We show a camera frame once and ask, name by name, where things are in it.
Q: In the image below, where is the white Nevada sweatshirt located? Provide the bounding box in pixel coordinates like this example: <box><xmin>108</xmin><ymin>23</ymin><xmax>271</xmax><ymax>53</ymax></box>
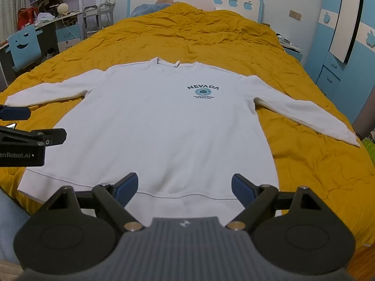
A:
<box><xmin>6</xmin><ymin>58</ymin><xmax>358</xmax><ymax>224</ymax></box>

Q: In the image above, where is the mustard yellow quilt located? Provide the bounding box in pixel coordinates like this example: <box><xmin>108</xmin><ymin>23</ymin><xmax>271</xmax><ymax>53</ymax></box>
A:
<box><xmin>1</xmin><ymin>3</ymin><xmax>374</xmax><ymax>245</ymax></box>

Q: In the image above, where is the blue smiley chair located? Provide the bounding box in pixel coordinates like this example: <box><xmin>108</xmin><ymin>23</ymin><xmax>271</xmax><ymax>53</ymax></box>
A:
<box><xmin>7</xmin><ymin>25</ymin><xmax>42</xmax><ymax>72</ymax></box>

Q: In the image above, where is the red bag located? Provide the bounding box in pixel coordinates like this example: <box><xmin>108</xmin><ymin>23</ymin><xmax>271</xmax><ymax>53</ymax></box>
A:
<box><xmin>17</xmin><ymin>7</ymin><xmax>39</xmax><ymax>30</ymax></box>

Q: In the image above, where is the white plastic bag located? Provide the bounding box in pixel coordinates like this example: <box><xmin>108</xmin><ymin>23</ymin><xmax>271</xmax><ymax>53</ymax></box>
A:
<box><xmin>35</xmin><ymin>13</ymin><xmax>55</xmax><ymax>26</ymax></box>

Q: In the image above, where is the grey metal trolley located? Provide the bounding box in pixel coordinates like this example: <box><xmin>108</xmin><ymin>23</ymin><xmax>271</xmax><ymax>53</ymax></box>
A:
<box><xmin>82</xmin><ymin>2</ymin><xmax>115</xmax><ymax>39</ymax></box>

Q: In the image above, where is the white desk with shelves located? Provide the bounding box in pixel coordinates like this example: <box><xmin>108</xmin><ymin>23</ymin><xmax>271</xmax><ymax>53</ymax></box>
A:
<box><xmin>1</xmin><ymin>0</ymin><xmax>83</xmax><ymax>90</ymax></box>

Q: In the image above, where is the blue pillow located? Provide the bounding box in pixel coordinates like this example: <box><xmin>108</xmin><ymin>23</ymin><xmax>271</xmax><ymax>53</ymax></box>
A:
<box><xmin>130</xmin><ymin>3</ymin><xmax>170</xmax><ymax>18</ymax></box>

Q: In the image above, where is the blue bedside table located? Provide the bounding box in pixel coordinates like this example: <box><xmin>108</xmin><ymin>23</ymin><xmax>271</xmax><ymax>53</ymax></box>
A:
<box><xmin>277</xmin><ymin>33</ymin><xmax>303</xmax><ymax>62</ymax></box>

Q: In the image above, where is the blue white wardrobe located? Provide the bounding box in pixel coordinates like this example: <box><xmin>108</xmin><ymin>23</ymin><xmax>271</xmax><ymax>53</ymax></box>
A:
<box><xmin>304</xmin><ymin>0</ymin><xmax>374</xmax><ymax>131</ymax></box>

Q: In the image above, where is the beige wall socket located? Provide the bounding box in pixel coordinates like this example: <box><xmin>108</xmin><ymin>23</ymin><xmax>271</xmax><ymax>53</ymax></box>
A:
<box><xmin>289</xmin><ymin>10</ymin><xmax>302</xmax><ymax>21</ymax></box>

